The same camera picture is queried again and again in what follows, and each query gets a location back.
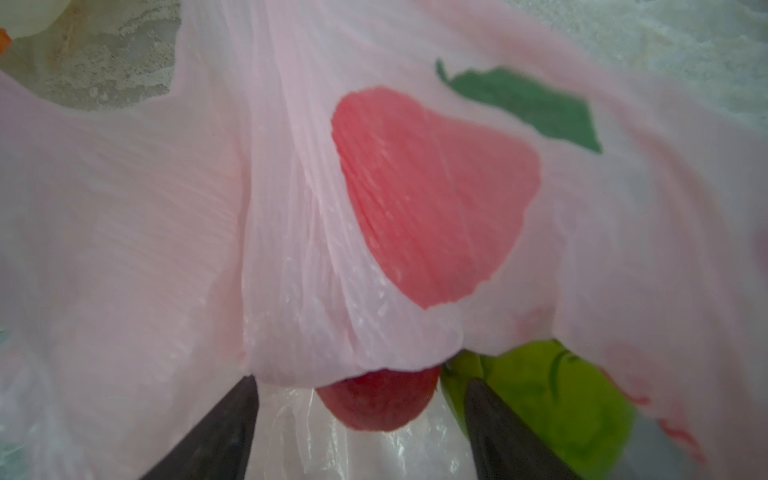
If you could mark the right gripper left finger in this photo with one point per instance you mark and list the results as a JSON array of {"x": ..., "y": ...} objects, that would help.
[{"x": 218, "y": 447}]

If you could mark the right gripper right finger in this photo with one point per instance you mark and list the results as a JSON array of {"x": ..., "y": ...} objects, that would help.
[{"x": 503, "y": 446}]

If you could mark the green toy pear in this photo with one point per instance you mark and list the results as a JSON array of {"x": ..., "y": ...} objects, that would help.
[{"x": 565, "y": 400}]

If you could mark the pink plastic bag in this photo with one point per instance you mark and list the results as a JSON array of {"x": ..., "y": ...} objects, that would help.
[{"x": 331, "y": 188}]

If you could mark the yellow knotted plastic bag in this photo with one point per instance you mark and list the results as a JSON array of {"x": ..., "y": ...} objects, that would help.
[{"x": 24, "y": 18}]

